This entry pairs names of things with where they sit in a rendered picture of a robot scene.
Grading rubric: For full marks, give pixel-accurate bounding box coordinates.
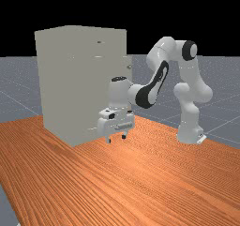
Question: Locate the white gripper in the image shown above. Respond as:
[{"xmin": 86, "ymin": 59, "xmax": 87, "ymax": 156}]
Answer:
[{"xmin": 97, "ymin": 108, "xmax": 136, "ymax": 144}]

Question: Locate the pale beige cabinet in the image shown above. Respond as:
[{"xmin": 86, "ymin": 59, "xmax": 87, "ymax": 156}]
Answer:
[{"xmin": 34, "ymin": 24, "xmax": 133, "ymax": 148}]

